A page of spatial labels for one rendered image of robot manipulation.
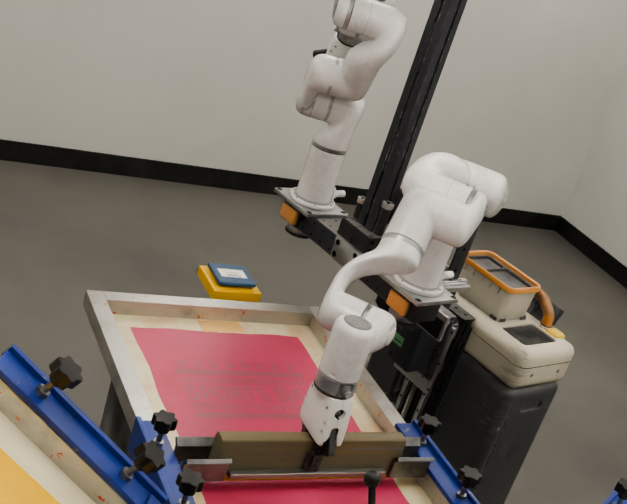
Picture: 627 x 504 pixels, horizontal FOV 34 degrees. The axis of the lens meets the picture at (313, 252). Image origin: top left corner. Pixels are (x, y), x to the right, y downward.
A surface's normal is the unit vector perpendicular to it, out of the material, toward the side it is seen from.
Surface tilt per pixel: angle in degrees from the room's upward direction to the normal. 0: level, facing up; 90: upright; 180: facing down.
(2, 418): 32
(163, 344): 0
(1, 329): 0
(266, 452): 90
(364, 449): 90
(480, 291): 92
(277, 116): 90
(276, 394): 0
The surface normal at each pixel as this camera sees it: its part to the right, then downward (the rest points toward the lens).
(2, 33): 0.37, 0.48
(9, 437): 0.75, -0.58
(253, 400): 0.29, -0.87
